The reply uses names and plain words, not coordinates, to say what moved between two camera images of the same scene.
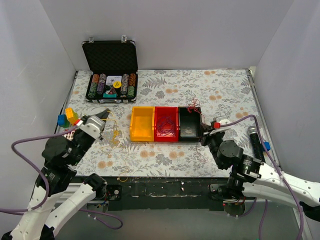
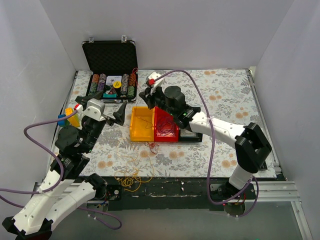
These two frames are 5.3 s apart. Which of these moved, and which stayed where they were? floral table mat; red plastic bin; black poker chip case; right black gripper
Moved: right black gripper
Stayed: floral table mat; black poker chip case; red plastic bin
